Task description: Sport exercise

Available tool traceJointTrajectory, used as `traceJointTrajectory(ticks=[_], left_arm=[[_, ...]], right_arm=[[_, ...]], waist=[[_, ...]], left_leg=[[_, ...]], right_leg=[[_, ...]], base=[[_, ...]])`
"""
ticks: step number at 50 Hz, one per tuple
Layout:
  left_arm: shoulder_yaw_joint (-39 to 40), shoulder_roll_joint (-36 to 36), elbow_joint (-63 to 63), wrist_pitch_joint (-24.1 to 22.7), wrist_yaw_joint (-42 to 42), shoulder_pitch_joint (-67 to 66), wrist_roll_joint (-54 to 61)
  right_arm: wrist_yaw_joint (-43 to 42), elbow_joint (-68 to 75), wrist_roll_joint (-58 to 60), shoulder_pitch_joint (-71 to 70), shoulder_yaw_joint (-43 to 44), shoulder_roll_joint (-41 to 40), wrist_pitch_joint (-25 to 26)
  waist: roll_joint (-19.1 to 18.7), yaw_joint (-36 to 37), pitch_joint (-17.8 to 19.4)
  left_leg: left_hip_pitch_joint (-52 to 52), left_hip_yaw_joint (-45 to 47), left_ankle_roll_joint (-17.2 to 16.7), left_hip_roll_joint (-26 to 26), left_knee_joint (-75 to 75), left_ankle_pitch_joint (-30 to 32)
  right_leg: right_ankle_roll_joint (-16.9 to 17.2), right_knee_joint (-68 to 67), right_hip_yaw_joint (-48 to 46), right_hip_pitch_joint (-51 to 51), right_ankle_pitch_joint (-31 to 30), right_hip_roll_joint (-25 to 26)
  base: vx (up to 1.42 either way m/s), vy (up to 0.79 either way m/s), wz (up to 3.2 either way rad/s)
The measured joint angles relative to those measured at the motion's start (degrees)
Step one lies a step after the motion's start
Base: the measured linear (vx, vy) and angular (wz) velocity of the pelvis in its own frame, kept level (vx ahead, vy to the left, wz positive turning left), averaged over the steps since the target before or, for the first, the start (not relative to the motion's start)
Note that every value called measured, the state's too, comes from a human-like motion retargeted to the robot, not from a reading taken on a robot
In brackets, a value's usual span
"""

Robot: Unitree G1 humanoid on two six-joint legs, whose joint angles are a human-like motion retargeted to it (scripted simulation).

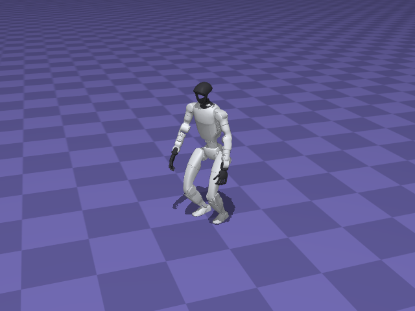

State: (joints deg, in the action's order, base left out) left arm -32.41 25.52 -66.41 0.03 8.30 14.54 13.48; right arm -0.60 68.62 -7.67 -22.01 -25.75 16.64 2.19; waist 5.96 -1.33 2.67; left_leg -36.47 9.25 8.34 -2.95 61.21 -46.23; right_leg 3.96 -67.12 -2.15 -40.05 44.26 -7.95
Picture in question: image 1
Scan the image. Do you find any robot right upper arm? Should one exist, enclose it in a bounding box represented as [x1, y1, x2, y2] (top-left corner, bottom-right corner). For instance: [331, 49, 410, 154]
[181, 102, 197, 133]

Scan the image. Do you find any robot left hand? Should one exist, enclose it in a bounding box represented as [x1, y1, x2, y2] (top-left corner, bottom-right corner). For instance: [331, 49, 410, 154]
[213, 162, 228, 185]

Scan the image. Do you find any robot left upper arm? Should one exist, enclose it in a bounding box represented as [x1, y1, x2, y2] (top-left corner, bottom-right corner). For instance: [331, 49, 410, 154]
[214, 109, 232, 143]

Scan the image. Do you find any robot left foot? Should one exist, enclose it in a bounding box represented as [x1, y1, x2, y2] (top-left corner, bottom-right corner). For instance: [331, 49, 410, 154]
[213, 211, 229, 224]

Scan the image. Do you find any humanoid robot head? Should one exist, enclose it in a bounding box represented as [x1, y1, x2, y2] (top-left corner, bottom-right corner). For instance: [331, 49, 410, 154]
[193, 82, 214, 109]

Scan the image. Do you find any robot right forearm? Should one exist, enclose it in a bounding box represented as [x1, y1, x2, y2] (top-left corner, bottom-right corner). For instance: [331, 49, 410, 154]
[172, 125, 186, 153]

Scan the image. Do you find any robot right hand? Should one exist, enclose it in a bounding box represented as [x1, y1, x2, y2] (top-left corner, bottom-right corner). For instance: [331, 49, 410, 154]
[169, 147, 178, 171]

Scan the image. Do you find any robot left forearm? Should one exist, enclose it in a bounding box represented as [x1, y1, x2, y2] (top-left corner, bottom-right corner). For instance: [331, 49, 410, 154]
[221, 136, 232, 168]

